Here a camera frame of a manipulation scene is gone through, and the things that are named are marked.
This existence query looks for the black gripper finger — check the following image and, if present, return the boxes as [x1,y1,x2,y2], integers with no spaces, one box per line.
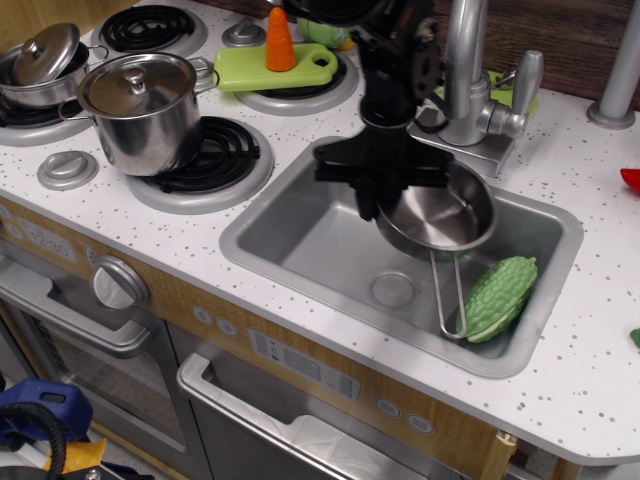
[353,180,384,221]
[387,185,414,205]

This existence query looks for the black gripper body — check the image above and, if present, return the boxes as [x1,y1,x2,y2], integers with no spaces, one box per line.
[313,125,454,189]

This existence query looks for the steel frying pan wire handle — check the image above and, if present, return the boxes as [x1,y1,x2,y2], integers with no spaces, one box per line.
[374,160,499,340]

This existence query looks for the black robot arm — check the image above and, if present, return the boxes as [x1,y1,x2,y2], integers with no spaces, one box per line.
[281,1,453,221]

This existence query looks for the grey toy sink basin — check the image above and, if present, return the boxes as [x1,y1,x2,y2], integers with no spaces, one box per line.
[220,150,583,378]

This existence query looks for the back right coil burner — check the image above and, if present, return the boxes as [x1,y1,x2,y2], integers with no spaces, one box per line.
[235,51,359,117]

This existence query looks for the silver toy faucet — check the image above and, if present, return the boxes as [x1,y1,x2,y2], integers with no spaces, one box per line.
[409,1,544,178]

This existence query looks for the yellow toy behind cabbage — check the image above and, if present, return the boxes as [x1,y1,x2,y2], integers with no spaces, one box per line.
[338,38,355,51]

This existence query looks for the orange toy carrot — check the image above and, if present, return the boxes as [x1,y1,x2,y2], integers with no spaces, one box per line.
[265,7,296,72]

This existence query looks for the green bitter gourd toy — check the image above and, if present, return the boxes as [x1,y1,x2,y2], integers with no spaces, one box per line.
[463,256,538,343]

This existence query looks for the green toy cabbage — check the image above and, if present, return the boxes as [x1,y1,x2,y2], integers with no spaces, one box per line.
[297,17,351,48]

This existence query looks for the front black coil burner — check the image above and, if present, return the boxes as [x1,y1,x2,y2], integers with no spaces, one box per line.
[127,116,274,215]

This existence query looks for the green cutting board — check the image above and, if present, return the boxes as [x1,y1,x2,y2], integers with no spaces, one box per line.
[214,43,339,92]

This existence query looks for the grey stove knob back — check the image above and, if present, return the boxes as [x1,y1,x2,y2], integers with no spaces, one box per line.
[222,17,266,47]

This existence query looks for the grey stove knob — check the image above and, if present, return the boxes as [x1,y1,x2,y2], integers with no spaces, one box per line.
[222,17,266,47]
[37,150,99,191]

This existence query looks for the large steel pot with lid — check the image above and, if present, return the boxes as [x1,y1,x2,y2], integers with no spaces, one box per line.
[73,52,208,177]

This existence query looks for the red toy pepper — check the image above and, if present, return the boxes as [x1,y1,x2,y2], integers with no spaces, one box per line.
[620,168,640,194]

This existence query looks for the silver oven dial knob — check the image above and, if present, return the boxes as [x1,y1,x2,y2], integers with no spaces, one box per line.
[90,255,150,310]

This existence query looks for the back left coil burner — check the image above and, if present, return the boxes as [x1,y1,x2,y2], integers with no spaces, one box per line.
[90,5,208,57]

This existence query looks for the green toy at right edge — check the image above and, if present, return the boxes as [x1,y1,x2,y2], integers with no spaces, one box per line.
[629,328,640,349]

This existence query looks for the grey stove knob front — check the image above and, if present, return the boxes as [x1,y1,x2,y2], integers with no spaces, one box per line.
[37,150,99,191]

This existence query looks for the small steel pot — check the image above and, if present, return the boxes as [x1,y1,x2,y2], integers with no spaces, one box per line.
[0,41,110,111]

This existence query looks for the left coil burner under pot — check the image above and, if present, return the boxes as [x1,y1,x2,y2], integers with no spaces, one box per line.
[1,97,92,147]

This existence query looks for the small steel pot lid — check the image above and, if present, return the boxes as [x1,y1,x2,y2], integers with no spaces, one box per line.
[12,23,80,85]

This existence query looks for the blue object on floor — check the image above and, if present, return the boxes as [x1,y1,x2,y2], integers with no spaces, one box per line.
[1,378,93,443]

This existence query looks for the yellow cloth on floor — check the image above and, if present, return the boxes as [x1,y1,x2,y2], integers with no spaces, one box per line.
[42,438,107,475]

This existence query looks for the grey vertical post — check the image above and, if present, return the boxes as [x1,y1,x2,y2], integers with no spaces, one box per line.
[587,1,639,130]

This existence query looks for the dishwasher door with handle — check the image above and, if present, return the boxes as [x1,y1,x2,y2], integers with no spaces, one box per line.
[169,324,465,479]

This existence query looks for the oven door with handle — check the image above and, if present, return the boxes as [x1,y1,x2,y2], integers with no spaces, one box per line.
[1,241,212,479]

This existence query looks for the black hose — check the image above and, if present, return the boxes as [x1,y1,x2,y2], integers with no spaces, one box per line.
[0,402,69,480]

